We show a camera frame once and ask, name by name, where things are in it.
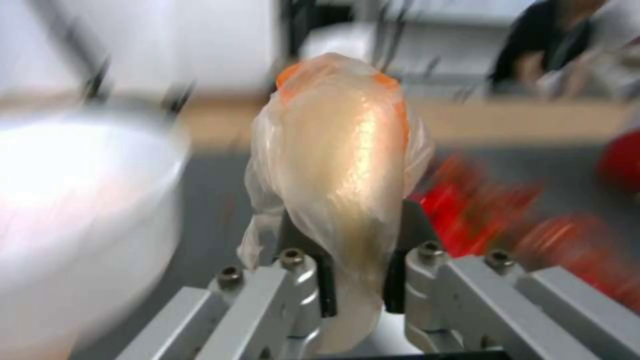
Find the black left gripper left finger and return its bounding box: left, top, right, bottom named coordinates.
left=115, top=214, right=339, bottom=360

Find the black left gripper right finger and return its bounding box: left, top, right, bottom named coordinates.
left=382, top=200, right=640, bottom=360

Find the translucent plastic delivery bag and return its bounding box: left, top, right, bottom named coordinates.
left=236, top=52, right=437, bottom=360

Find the white background box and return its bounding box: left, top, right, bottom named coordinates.
left=298, top=21, right=397, bottom=65

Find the red printed packet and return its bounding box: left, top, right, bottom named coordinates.
left=413, top=156, right=547, bottom=260

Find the red round object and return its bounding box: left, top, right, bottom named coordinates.
left=596, top=126, right=640, bottom=189

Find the person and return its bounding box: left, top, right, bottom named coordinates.
left=490, top=0, right=640, bottom=95

